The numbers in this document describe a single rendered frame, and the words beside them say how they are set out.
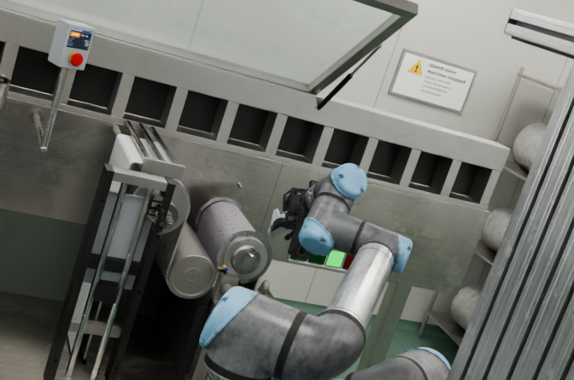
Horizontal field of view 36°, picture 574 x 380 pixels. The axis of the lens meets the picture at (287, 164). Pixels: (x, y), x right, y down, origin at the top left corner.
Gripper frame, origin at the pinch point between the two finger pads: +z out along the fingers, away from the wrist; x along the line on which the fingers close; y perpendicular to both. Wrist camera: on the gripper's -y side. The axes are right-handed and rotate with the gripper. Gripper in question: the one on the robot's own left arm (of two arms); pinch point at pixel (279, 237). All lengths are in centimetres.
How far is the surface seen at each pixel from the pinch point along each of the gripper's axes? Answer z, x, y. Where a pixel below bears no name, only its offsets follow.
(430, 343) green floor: 291, -244, 64
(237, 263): 19.5, 2.5, -1.3
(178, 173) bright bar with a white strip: 5.9, 24.4, 13.3
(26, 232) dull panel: 56, 50, 9
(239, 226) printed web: 20.8, 1.9, 9.1
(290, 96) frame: 21, -11, 51
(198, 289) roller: 27.3, 9.4, -7.4
